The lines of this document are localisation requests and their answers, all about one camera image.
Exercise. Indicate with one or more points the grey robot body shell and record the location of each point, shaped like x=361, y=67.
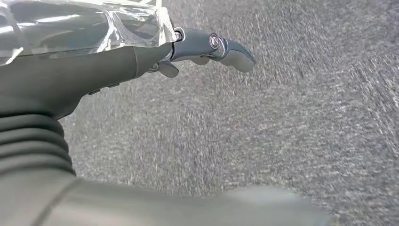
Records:
x=187, y=209

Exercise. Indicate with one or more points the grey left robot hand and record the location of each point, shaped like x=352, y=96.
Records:
x=78, y=71

